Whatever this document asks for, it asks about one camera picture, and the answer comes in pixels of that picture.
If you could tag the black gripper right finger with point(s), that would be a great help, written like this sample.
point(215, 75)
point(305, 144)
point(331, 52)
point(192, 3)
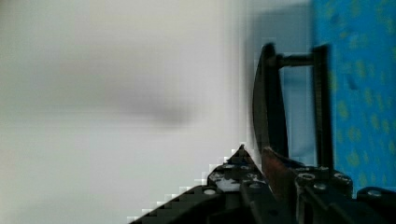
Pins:
point(321, 195)

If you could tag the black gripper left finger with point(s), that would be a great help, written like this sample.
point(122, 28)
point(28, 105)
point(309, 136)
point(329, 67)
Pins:
point(218, 201)

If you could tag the black toaster oven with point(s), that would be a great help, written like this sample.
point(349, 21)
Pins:
point(361, 38)

